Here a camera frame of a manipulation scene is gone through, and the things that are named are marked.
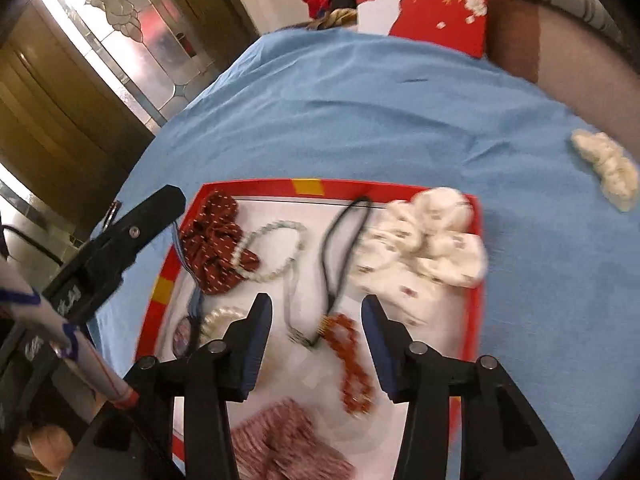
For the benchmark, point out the red jewelry tray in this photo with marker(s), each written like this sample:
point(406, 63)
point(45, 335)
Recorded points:
point(313, 378)

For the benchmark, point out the white printed scrunchie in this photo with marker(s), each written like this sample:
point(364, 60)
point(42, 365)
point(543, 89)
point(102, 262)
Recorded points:
point(427, 236)

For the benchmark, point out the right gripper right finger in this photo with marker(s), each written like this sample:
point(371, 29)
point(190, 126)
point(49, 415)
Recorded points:
point(413, 373)

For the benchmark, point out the red floral gift box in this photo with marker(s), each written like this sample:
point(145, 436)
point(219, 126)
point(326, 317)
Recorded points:
point(455, 24)

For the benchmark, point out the red white plaid scrunchie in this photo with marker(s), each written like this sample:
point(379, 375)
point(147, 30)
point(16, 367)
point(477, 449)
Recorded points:
point(280, 442)

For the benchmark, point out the cream fluffy scrunchie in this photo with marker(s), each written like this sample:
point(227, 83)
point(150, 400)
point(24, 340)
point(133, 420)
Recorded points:
point(619, 177)

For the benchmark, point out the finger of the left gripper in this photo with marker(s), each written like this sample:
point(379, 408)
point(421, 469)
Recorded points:
point(116, 249)

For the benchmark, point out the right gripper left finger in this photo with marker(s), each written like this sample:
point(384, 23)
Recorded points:
point(224, 370)

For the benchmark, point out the blue towel cloth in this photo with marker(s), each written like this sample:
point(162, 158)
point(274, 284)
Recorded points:
point(562, 294)

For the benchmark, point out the brown sofa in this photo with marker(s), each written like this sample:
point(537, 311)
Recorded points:
point(570, 62)

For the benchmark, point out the stained glass door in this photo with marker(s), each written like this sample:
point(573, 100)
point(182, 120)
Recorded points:
point(144, 50)

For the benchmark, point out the dark red dotted scrunchie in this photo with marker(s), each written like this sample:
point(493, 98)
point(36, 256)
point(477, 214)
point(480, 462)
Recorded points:
point(208, 242)

